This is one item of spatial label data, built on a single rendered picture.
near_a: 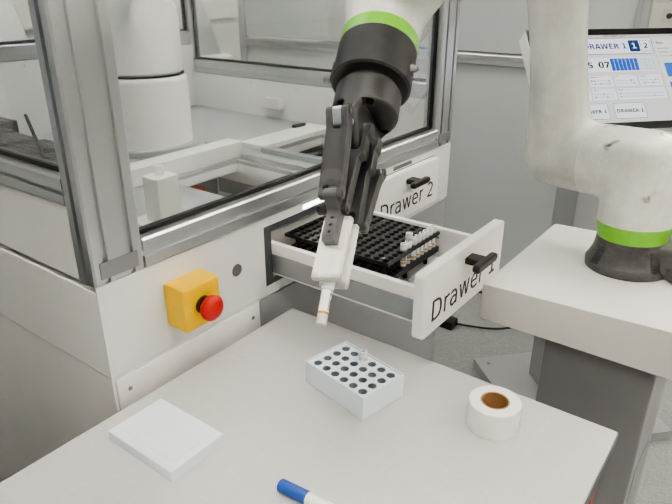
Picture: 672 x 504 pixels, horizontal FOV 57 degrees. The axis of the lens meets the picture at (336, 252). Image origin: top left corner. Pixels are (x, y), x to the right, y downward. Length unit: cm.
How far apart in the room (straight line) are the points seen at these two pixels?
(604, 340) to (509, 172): 179
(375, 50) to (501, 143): 212
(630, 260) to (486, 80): 171
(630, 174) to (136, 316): 82
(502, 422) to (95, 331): 57
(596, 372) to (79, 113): 97
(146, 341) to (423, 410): 42
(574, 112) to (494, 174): 165
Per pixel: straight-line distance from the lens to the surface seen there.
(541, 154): 123
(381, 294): 98
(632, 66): 194
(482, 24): 278
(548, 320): 110
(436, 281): 94
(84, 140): 83
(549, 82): 119
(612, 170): 116
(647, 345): 107
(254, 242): 106
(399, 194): 139
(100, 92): 83
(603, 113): 181
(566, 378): 129
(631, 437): 131
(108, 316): 90
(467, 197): 292
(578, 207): 196
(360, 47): 70
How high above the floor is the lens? 132
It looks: 24 degrees down
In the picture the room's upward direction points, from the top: straight up
